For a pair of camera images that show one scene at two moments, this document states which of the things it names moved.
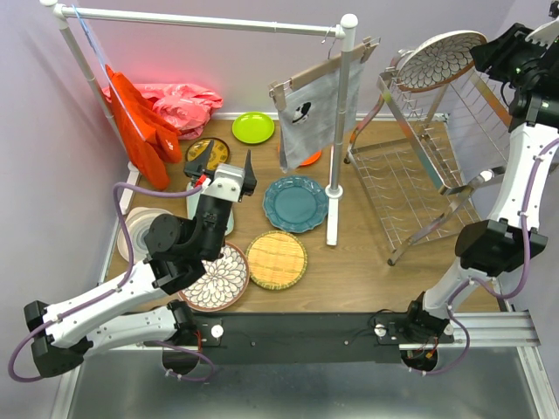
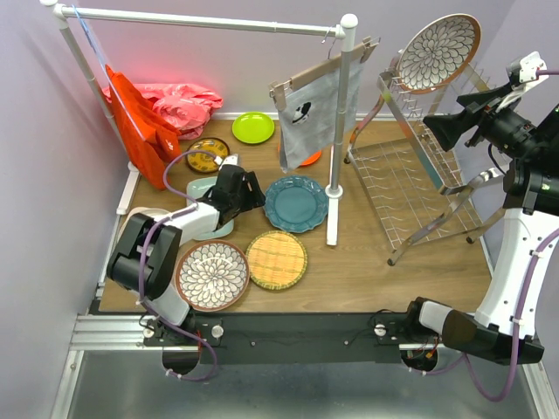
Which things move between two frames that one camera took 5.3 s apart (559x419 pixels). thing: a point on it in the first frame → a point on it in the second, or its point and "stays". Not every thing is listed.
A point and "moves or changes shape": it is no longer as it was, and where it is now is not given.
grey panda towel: x=307 y=125 stays
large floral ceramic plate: x=439 y=60 moves or changes shape
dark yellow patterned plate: x=219 y=153 stays
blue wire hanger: x=141 y=133 stays
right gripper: x=497 y=51 → x=480 y=110
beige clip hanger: x=278 y=89 stays
